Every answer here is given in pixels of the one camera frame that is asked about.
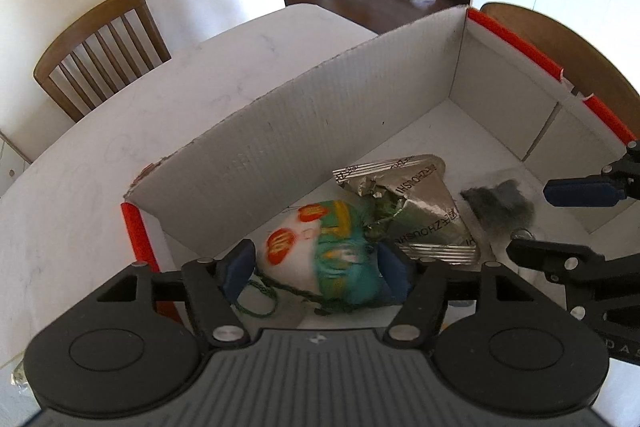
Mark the steel wool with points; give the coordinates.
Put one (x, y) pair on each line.
(500, 202)

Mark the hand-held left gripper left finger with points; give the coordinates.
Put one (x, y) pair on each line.
(239, 269)

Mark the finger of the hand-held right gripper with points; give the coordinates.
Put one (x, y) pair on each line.
(580, 193)
(545, 254)

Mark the round-backed wooden chair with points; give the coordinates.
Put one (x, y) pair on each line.
(550, 37)

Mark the red shoe box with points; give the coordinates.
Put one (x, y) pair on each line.
(300, 132)

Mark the silver foil packet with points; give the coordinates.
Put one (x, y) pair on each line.
(425, 207)

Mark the wooden slatted chair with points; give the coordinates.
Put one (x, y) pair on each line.
(100, 13)

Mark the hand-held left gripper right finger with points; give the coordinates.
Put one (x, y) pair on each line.
(395, 272)

